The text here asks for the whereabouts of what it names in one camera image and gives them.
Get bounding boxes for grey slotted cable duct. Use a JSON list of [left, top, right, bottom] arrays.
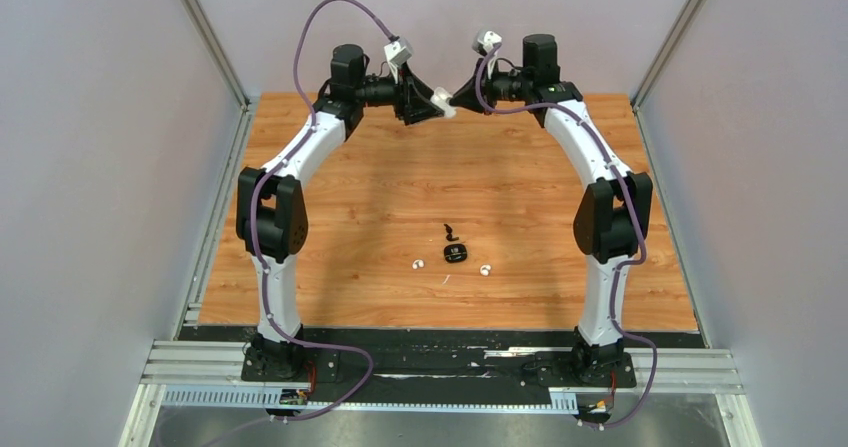
[[162, 388, 579, 413]]

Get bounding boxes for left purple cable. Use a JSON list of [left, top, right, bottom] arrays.
[[246, 0, 399, 425]]

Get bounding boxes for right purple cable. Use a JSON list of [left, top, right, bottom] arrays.
[[474, 45, 658, 430]]

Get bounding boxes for black earbud case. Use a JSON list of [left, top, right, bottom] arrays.
[[443, 243, 468, 264]]

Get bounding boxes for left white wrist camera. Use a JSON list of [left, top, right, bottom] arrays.
[[384, 37, 414, 83]]

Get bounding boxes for white earbud charging case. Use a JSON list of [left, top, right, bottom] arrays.
[[430, 87, 457, 119]]

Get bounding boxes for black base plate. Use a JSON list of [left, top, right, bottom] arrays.
[[177, 325, 706, 411]]

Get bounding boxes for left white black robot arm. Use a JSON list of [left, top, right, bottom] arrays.
[[236, 40, 455, 382]]

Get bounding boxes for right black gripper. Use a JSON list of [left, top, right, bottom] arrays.
[[450, 57, 532, 116]]

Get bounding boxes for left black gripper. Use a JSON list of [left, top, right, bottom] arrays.
[[352, 62, 441, 126]]

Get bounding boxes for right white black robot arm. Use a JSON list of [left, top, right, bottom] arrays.
[[449, 30, 653, 387]]

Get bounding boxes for small black earbud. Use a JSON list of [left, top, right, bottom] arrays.
[[444, 224, 459, 243]]

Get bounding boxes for aluminium frame rail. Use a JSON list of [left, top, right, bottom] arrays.
[[140, 341, 745, 395]]

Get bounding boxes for purple cable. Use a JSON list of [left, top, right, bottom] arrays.
[[246, 0, 399, 425], [474, 45, 658, 430]]

